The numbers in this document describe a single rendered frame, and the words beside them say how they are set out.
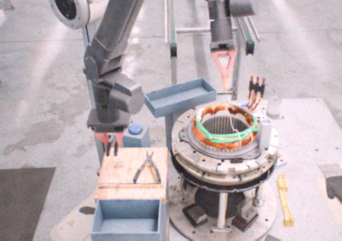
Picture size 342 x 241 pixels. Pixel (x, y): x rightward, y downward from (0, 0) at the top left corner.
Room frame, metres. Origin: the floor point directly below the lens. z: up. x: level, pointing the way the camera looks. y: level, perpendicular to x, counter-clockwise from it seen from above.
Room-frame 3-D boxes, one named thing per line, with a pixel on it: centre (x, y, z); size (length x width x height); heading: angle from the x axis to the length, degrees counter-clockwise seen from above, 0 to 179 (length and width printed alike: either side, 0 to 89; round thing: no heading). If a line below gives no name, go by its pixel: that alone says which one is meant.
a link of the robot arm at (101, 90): (0.75, 0.14, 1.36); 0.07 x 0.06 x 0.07; 52
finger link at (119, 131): (0.75, 0.15, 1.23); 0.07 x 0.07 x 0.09; 87
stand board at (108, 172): (0.77, 0.11, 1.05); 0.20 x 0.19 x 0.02; 177
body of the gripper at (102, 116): (0.75, 0.15, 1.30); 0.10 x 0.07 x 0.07; 87
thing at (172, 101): (1.17, -0.04, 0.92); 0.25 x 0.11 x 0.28; 113
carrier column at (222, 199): (0.76, -0.15, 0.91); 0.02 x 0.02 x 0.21
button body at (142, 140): (0.99, 0.12, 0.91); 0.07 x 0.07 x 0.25; 69
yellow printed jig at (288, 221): (0.88, -0.39, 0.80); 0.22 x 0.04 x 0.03; 173
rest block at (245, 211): (0.79, -0.24, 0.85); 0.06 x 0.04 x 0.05; 133
